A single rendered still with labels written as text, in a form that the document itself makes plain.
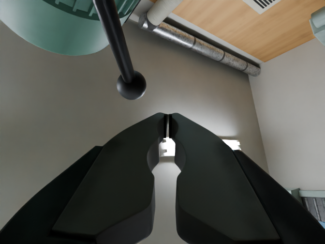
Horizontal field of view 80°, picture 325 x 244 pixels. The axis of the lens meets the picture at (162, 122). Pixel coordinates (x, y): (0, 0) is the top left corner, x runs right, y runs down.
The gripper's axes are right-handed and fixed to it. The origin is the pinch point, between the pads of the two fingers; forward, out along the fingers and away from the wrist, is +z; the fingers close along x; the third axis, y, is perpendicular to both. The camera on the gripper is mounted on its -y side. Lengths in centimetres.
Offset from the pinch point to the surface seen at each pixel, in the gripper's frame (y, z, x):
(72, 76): 40, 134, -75
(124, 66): -1.0, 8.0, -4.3
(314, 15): 0, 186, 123
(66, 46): -1.5, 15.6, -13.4
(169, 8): -5, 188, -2
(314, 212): 213, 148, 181
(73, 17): -4.9, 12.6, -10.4
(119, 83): 1.5, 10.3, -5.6
